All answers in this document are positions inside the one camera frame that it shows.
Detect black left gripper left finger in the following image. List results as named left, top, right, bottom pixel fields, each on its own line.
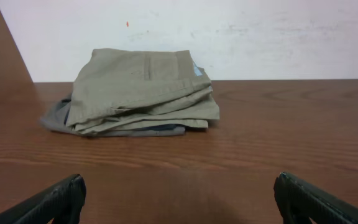
left=0, top=174, right=86, bottom=224

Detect folded grey garment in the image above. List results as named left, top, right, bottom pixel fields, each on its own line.
left=40, top=93, right=185, bottom=137

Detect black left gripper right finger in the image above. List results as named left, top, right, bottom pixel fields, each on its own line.
left=273, top=172, right=358, bottom=224

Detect folded khaki trousers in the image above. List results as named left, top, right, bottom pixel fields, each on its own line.
left=66, top=49, right=219, bottom=134

